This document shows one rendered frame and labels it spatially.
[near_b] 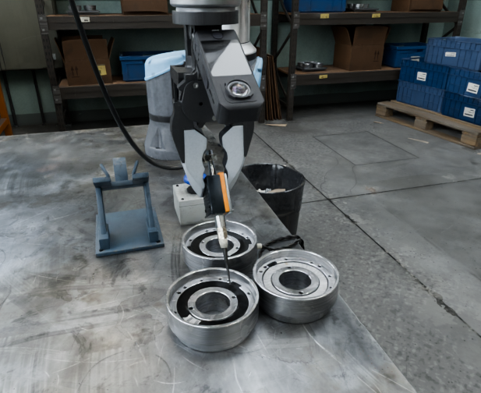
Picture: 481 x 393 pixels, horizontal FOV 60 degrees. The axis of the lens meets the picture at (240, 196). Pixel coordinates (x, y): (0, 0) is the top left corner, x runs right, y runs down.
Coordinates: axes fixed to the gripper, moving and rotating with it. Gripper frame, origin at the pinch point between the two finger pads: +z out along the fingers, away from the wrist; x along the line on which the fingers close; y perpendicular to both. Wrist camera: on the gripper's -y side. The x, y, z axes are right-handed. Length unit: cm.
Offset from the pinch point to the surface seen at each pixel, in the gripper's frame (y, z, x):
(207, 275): -4.0, 9.9, 2.2
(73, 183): 38.6, 13.3, 20.4
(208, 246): 4.2, 11.0, 0.2
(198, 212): 14.9, 11.1, -0.6
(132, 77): 349, 46, -9
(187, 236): 5.5, 9.7, 2.9
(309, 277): -7.5, 10.4, -10.0
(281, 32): 395, 15, -170
